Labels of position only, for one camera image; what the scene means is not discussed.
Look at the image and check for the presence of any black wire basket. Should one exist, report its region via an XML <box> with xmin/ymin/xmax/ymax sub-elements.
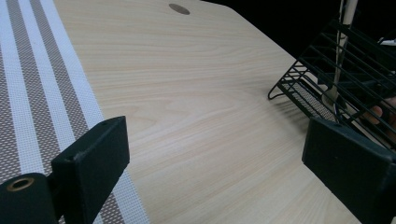
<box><xmin>267</xmin><ymin>11</ymin><xmax>396</xmax><ymax>152</ymax></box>

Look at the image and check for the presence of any white-handled utensil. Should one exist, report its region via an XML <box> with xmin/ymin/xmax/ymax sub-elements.
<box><xmin>321</xmin><ymin>0</ymin><xmax>360</xmax><ymax>110</ymax></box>

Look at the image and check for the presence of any striped placemat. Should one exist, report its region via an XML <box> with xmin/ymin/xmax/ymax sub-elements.
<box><xmin>0</xmin><ymin>0</ymin><xmax>151</xmax><ymax>224</ymax></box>

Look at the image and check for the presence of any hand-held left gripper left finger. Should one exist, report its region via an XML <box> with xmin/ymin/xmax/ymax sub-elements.
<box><xmin>50</xmin><ymin>115</ymin><xmax>131</xmax><ymax>224</ymax></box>

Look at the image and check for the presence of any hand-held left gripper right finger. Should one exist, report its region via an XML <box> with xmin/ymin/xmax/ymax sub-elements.
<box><xmin>301</xmin><ymin>117</ymin><xmax>396</xmax><ymax>224</ymax></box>

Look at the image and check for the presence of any round table grommet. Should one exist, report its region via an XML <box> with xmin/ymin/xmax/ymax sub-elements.
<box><xmin>168</xmin><ymin>3</ymin><xmax>191</xmax><ymax>16</ymax></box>

